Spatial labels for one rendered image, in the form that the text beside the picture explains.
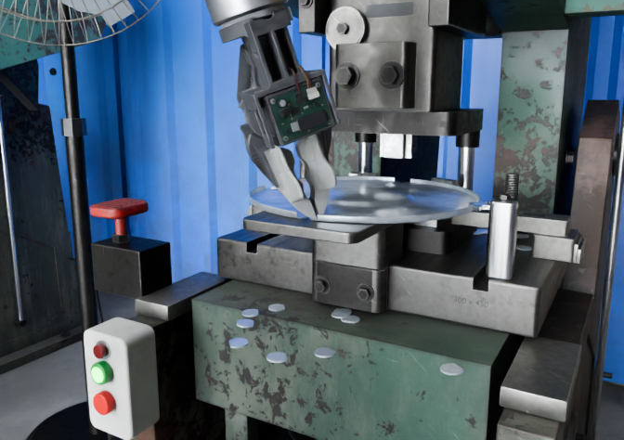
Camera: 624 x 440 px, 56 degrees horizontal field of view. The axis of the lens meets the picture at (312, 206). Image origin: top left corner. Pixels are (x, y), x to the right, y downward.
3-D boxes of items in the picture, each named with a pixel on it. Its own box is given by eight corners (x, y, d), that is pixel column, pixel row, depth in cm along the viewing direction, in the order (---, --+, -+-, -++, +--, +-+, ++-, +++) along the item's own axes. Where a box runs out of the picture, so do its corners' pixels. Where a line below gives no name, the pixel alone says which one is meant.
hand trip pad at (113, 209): (118, 263, 79) (114, 209, 78) (88, 257, 82) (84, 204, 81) (155, 251, 85) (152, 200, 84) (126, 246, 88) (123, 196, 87)
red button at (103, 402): (109, 418, 71) (107, 397, 70) (93, 412, 72) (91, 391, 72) (116, 413, 72) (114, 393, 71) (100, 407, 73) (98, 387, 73)
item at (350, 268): (353, 357, 59) (355, 228, 57) (240, 330, 66) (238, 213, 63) (430, 286, 81) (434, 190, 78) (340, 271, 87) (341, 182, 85)
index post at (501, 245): (510, 280, 66) (516, 198, 64) (483, 277, 67) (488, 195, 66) (514, 274, 68) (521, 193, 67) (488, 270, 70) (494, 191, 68)
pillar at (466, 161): (469, 214, 87) (474, 120, 84) (454, 213, 88) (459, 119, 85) (473, 212, 88) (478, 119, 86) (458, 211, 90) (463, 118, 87)
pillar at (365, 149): (368, 204, 94) (370, 117, 92) (356, 202, 96) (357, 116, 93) (373, 201, 96) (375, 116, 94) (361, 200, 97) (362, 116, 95)
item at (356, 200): (501, 191, 80) (501, 185, 80) (437, 237, 56) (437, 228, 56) (318, 175, 94) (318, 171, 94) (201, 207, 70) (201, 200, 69)
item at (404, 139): (409, 159, 82) (409, 132, 81) (377, 157, 84) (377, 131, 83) (416, 157, 84) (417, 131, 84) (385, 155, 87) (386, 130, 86)
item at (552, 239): (579, 264, 73) (587, 182, 71) (447, 246, 81) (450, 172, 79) (584, 252, 78) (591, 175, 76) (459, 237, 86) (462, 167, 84)
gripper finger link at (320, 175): (332, 227, 58) (304, 140, 55) (314, 215, 64) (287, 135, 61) (360, 215, 59) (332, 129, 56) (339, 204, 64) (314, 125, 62)
